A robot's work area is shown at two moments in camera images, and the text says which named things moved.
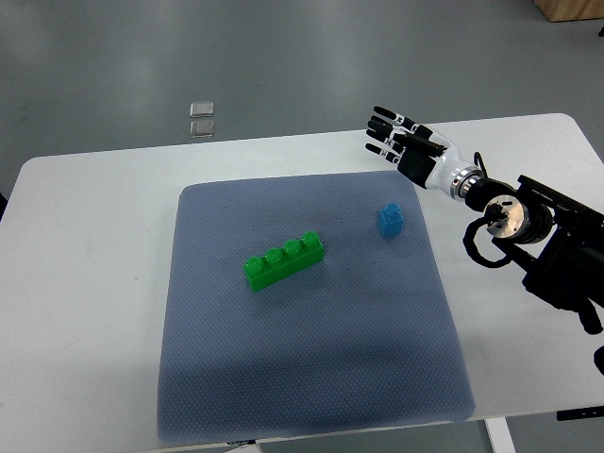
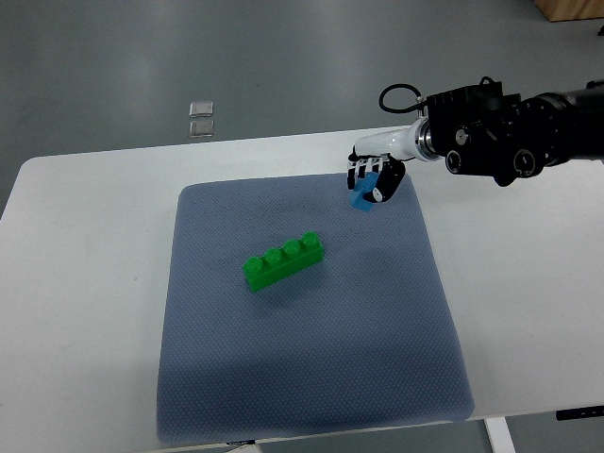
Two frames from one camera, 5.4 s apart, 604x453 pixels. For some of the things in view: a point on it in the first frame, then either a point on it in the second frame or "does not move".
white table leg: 499,435 does not move
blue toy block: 391,220 → 363,185
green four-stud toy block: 277,264 does not move
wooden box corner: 556,10 does not move
